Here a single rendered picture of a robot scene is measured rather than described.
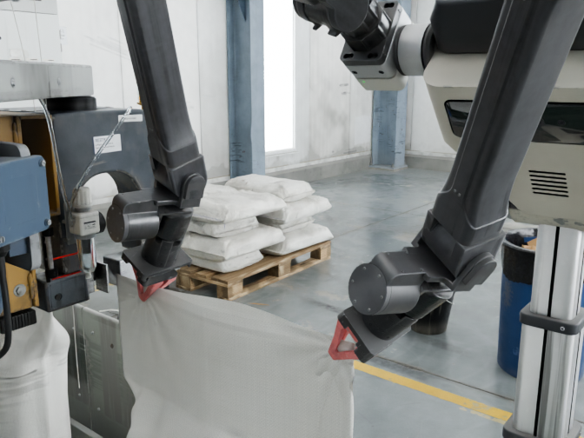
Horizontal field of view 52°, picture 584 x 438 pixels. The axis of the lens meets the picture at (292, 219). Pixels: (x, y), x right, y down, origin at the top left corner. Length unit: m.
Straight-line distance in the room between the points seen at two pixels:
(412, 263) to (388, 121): 8.96
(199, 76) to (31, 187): 6.03
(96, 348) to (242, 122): 5.40
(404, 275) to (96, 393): 1.43
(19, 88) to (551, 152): 0.80
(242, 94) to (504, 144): 6.51
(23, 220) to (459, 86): 0.66
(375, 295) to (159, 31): 0.44
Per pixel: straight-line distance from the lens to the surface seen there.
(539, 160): 1.07
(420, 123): 9.63
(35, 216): 0.77
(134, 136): 1.14
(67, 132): 1.07
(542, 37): 0.52
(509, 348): 3.11
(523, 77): 0.54
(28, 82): 0.90
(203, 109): 6.79
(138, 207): 0.90
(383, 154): 9.69
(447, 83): 1.02
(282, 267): 4.27
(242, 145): 7.08
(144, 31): 0.82
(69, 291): 1.10
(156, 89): 0.85
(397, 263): 0.66
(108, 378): 1.87
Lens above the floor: 1.39
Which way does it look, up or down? 13 degrees down
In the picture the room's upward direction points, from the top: straight up
